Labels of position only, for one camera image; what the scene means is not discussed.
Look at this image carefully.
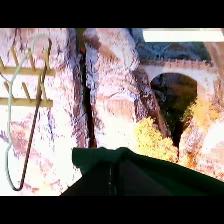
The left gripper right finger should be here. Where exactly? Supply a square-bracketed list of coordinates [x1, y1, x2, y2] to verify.
[112, 162, 175, 197]

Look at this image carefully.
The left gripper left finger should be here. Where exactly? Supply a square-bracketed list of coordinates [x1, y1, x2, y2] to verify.
[61, 162, 111, 197]

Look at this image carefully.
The green garment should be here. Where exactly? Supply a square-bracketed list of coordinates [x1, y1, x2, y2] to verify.
[71, 146, 224, 197]

